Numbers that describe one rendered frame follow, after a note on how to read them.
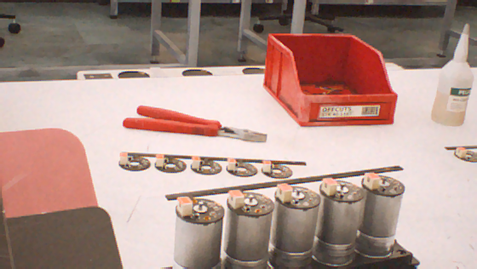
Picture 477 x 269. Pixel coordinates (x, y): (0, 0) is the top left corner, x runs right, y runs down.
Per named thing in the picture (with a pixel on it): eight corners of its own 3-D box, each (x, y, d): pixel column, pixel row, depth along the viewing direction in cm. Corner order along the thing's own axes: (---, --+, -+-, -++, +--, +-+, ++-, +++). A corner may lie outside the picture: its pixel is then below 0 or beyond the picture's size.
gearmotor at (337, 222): (358, 274, 39) (372, 196, 37) (322, 282, 38) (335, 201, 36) (336, 252, 41) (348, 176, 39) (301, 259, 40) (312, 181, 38)
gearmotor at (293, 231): (316, 283, 38) (329, 202, 36) (278, 290, 37) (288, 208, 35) (295, 260, 40) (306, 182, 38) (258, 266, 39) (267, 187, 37)
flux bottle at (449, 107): (460, 128, 66) (482, 30, 62) (427, 121, 68) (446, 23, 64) (466, 119, 69) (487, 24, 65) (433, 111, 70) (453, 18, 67)
